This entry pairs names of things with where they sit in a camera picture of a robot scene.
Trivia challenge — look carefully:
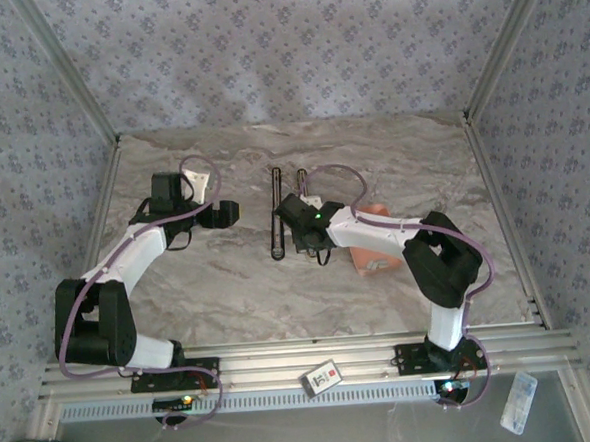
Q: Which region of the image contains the aluminium frame post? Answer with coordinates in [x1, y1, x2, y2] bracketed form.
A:
[10, 0, 122, 149]
[456, 0, 565, 121]

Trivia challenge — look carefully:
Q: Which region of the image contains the small labelled card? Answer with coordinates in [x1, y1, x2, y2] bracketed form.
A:
[297, 358, 345, 397]

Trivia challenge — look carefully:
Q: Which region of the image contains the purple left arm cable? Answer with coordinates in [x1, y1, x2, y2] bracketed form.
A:
[44, 152, 239, 440]

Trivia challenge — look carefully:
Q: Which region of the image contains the aluminium side rail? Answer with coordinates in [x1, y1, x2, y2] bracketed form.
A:
[461, 108, 553, 334]
[72, 135, 130, 275]

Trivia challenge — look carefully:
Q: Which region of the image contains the pink plastic tray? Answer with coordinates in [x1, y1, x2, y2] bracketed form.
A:
[346, 202, 404, 279]

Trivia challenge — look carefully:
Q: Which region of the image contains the small circuit board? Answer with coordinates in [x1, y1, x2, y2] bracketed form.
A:
[152, 395, 195, 415]
[434, 378, 471, 402]

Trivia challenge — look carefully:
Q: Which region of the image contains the slotted grey cable duct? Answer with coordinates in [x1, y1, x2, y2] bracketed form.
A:
[58, 380, 440, 426]

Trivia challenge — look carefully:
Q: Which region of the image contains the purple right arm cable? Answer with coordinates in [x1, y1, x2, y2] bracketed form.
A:
[299, 154, 506, 421]

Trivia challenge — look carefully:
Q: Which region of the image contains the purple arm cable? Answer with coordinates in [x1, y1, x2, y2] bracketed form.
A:
[44, 152, 239, 440]
[299, 154, 506, 421]

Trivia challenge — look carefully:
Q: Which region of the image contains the wide aluminium base rail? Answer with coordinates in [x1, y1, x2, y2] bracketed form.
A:
[35, 319, 584, 404]

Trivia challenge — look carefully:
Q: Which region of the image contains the clear plastic box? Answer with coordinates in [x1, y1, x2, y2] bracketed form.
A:
[497, 369, 543, 438]

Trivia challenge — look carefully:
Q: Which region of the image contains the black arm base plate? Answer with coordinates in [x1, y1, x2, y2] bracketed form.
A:
[393, 338, 489, 377]
[128, 355, 222, 395]

